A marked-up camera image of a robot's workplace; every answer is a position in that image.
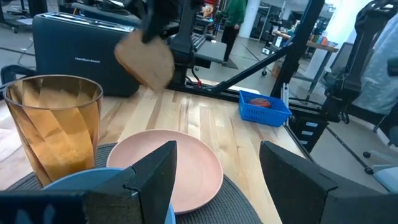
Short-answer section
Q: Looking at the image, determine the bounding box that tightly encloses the blue bowl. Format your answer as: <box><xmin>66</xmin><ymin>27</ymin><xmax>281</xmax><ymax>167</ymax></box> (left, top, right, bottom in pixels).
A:
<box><xmin>42</xmin><ymin>167</ymin><xmax>177</xmax><ymax>224</ymax></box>

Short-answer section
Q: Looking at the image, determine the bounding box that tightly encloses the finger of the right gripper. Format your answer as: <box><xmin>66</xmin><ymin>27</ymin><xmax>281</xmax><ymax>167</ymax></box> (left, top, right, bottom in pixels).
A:
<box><xmin>141</xmin><ymin>0</ymin><xmax>170</xmax><ymax>44</ymax></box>

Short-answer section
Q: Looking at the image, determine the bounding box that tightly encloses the pink plate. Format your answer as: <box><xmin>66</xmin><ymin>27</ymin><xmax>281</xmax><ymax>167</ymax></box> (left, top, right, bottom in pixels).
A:
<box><xmin>106</xmin><ymin>129</ymin><xmax>224</xmax><ymax>215</ymax></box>

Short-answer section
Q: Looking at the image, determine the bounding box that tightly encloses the red cable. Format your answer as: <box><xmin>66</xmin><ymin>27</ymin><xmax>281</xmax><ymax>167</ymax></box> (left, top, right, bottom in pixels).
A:
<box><xmin>190</xmin><ymin>65</ymin><xmax>203</xmax><ymax>90</ymax></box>

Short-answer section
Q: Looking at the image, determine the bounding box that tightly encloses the wooden table with clutter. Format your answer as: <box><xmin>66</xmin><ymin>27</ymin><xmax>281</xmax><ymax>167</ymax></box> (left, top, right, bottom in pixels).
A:
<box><xmin>272</xmin><ymin>29</ymin><xmax>340</xmax><ymax>78</ymax></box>

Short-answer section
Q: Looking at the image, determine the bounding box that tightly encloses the grey fabric cover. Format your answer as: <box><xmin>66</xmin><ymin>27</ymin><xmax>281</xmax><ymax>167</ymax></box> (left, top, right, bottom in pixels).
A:
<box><xmin>353</xmin><ymin>12</ymin><xmax>398</xmax><ymax>116</ymax></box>

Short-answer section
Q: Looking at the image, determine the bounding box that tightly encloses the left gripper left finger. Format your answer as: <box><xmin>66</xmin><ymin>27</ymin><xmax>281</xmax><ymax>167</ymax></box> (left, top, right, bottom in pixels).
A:
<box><xmin>84</xmin><ymin>140</ymin><xmax>178</xmax><ymax>224</ymax></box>

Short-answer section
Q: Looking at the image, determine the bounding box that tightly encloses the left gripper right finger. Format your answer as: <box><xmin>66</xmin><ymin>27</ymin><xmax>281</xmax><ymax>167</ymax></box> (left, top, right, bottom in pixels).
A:
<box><xmin>259</xmin><ymin>140</ymin><xmax>374</xmax><ymax>224</ymax></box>

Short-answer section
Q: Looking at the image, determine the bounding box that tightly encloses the grey round woven placemat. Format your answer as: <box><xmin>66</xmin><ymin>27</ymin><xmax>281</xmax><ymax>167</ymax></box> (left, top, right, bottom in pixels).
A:
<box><xmin>6</xmin><ymin>142</ymin><xmax>264</xmax><ymax>224</ymax></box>

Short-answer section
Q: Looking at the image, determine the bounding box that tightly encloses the black two-slot toaster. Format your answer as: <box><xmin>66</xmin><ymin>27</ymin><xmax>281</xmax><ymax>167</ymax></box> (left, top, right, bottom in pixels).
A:
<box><xmin>32</xmin><ymin>12</ymin><xmax>141</xmax><ymax>97</ymax></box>

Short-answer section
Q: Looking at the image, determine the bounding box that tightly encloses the office chair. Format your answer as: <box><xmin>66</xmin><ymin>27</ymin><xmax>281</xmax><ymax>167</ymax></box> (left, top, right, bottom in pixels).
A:
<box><xmin>362</xmin><ymin>124</ymin><xmax>398</xmax><ymax>194</ymax></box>

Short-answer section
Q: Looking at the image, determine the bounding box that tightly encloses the amber faceted glass tumbler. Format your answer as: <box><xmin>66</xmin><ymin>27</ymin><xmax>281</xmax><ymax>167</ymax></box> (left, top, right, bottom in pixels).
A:
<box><xmin>2</xmin><ymin>74</ymin><xmax>104</xmax><ymax>187</ymax></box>

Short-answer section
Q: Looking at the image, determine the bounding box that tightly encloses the black control box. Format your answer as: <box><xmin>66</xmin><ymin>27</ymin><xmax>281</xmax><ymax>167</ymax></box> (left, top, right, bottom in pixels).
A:
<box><xmin>288</xmin><ymin>114</ymin><xmax>330</xmax><ymax>154</ymax></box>

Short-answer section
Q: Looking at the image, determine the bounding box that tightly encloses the person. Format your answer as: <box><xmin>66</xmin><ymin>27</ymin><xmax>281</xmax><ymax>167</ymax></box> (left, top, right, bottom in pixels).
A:
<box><xmin>221</xmin><ymin>0</ymin><xmax>247</xmax><ymax>63</ymax></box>

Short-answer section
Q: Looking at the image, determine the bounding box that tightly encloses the brown bread slice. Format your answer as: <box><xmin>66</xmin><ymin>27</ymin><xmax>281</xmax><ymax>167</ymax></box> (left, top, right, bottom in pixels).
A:
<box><xmin>113</xmin><ymin>30</ymin><xmax>175</xmax><ymax>93</ymax></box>

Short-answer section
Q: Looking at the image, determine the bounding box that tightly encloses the blue plastic basket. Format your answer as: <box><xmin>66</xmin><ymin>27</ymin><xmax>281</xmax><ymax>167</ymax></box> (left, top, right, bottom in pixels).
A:
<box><xmin>238</xmin><ymin>90</ymin><xmax>293</xmax><ymax>128</ymax></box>

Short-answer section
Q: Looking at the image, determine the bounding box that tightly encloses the black cart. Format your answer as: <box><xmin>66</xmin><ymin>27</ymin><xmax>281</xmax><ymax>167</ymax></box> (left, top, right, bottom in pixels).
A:
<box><xmin>191</xmin><ymin>32</ymin><xmax>228</xmax><ymax>70</ymax></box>

